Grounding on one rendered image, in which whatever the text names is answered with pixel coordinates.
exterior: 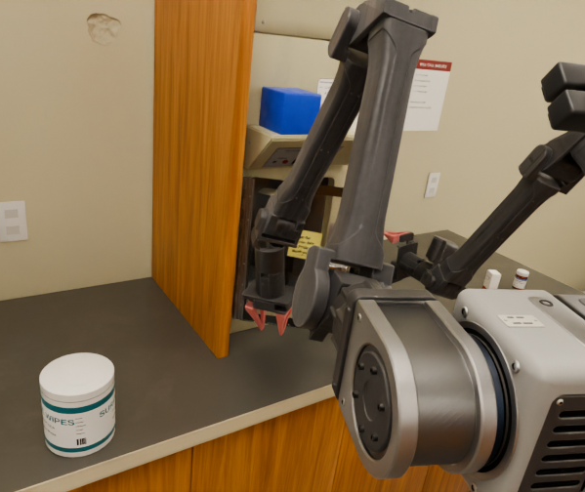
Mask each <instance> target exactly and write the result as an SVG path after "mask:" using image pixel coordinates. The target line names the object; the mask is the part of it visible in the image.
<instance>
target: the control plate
mask: <svg viewBox="0 0 585 492"><path fill-rule="evenodd" d="M300 150H301V147H286V148H278V149H277V150H276V151H275V152H274V153H273V155H272V156H271V157H270V158H269V159H268V161H267V162H266V163H265V164H264V165H263V167H282V166H293V165H294V164H291V163H292V162H293V161H294V160H295V159H296V158H297V156H298V154H299V152H300ZM284 160H288V162H287V163H286V164H283V163H282V161H284ZM273 161H276V162H275V163H273Z"/></svg>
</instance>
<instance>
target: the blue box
mask: <svg viewBox="0 0 585 492"><path fill-rule="evenodd" d="M320 103H321V94H317V93H313V92H310V91H306V90H302V89H299V88H285V87H266V86H264V87H263V88H262V97H261V108H260V119H259V125H260V126H261V127H264V128H266V129H268V130H271V131H273V132H276V133H278V134H280V135H307V134H308V133H309V131H310V129H311V127H312V125H313V123H314V121H315V119H316V117H317V114H318V112H319V110H320Z"/></svg>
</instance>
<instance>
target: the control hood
mask: <svg viewBox="0 0 585 492"><path fill-rule="evenodd" d="M354 136H355V132H348V134H347V135H346V137H345V139H344V141H343V142H342V144H341V146H343V148H342V149H341V150H340V151H339V152H338V153H337V154H336V155H335V157H334V159H333V161H332V163H331V165H349V160H350V156H351V151H352V146H353V141H354ZM306 138H307V135H280V134H278V133H276V132H273V131H271V130H268V129H266V128H264V127H261V126H260V125H248V126H247V131H246V143H245V155H244V167H245V168H247V169H248V170H250V169H269V168H289V167H293V166H282V167H263V165H264V164H265V163H266V162H267V161H268V159H269V158H270V157H271V156H272V155H273V153H274V152H275V151H276V150H277V149H278V148H286V147H302V146H303V144H304V142H305V140H306Z"/></svg>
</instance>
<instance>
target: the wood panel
mask: <svg viewBox="0 0 585 492"><path fill-rule="evenodd" d="M256 1H257V0H155V1H154V87H153V172H152V258H151V277H152V278H153V279H154V280H155V282H156V283H157V284H158V285H159V287H160V288H161V289H162V290H163V292H164V293H165V294H166V295H167V297H168V298H169V299H170V300H171V302H172V303H173V304H174V305H175V307H176V308H177V309H178V310H179V312H180V313H181V314H182V315H183V317H184V318H185V319H186V320H187V322H188V323H189V324H190V325H191V327H192V328H193V329H194V330H195V332H196V333H197V334H198V335H199V337H200V338H201V339H202V340H203V342H204V343H205V344H206V345H207V347H208V348H209V349H210V350H211V351H212V352H213V353H214V354H215V356H216V357H217V358H221V357H225V356H228V355H229V342H230V319H231V307H232V294H233V282H234V270H235V258H236V245H237V234H238V221H239V209H240V196H241V185H242V172H243V160H244V147H245V136H246V123H247V111H248V99H249V87H250V74H251V62H252V50H253V38H254V25H255V14H256Z"/></svg>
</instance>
